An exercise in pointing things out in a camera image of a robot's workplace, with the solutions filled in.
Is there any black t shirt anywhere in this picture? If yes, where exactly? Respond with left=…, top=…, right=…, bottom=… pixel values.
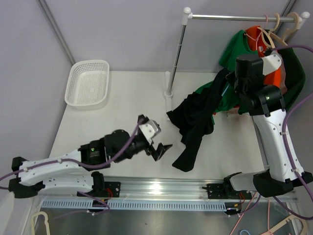
left=167, top=69, right=229, bottom=172

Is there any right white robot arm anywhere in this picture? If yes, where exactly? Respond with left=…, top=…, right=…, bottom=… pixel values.
left=223, top=53, right=313, bottom=198

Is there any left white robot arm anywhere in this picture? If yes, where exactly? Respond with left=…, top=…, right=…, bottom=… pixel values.
left=8, top=115, right=171, bottom=199

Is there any orange t shirt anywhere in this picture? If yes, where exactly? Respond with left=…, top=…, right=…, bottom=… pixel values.
left=256, top=39, right=288, bottom=94

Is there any dark green t shirt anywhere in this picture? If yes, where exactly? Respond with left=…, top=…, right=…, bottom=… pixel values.
left=273, top=48, right=306, bottom=110

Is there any beige hanger on floor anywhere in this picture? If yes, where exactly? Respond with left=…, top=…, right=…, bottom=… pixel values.
left=29, top=211, right=51, bottom=235

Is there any wooden hanger on floor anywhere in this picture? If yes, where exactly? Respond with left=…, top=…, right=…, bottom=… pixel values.
left=262, top=214, right=308, bottom=235

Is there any white perforated basket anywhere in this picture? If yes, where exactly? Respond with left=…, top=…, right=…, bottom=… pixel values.
left=65, top=60, right=110, bottom=110

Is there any silver clothes rack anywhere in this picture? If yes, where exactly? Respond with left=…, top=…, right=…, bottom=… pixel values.
left=163, top=7, right=311, bottom=121

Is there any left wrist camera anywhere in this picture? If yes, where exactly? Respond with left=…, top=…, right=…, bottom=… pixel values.
left=139, top=119, right=161, bottom=145

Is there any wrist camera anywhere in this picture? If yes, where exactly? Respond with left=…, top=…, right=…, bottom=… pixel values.
left=139, top=119, right=161, bottom=145
left=261, top=53, right=282, bottom=76

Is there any aluminium mounting rail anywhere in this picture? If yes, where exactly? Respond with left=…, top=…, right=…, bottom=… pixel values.
left=31, top=177, right=298, bottom=203

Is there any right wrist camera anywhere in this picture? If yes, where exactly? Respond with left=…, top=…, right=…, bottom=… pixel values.
left=261, top=53, right=282, bottom=76

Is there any pink wire hanger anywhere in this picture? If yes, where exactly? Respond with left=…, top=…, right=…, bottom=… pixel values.
left=245, top=25, right=262, bottom=51

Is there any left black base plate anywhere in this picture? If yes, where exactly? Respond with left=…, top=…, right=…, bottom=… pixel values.
left=96, top=182, right=121, bottom=198

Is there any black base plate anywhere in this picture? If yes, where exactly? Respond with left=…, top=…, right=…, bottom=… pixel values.
left=202, top=183, right=252, bottom=200
left=96, top=182, right=121, bottom=198

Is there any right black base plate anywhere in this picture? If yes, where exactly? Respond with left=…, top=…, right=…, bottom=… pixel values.
left=202, top=183, right=252, bottom=200

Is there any pink cable on floor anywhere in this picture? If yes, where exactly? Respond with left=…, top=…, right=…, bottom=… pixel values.
left=229, top=190, right=272, bottom=235

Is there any white slotted cable duct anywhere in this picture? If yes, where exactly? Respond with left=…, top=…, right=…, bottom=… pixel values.
left=42, top=199, right=226, bottom=212

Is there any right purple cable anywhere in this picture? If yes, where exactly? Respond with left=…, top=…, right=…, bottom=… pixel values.
left=244, top=45, right=313, bottom=218

